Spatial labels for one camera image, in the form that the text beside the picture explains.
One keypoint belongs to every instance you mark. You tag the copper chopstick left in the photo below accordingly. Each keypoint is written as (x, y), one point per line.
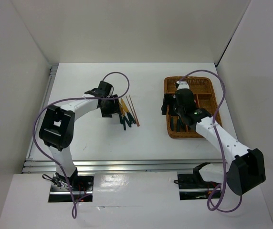
(132, 111)

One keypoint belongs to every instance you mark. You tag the aluminium frame rail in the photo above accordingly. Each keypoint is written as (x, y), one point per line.
(102, 144)

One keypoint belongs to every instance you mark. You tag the woven wicker cutlery basket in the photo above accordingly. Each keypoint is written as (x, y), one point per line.
(204, 97)

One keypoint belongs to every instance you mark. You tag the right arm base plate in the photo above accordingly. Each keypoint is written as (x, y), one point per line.
(192, 189)

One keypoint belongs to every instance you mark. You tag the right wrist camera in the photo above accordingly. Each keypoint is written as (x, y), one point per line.
(181, 85)

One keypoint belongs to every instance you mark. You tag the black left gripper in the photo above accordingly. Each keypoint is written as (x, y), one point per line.
(114, 109)

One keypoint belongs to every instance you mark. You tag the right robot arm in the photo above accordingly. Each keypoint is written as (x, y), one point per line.
(242, 168)

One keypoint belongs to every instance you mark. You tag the copper chopstick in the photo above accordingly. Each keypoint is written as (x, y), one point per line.
(132, 111)
(133, 107)

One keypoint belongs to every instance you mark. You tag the copper chopstick right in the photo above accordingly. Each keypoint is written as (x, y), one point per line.
(133, 107)

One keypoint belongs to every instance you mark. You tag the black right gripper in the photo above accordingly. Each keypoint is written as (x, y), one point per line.
(168, 99)

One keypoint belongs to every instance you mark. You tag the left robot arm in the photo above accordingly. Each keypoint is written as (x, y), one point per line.
(57, 129)

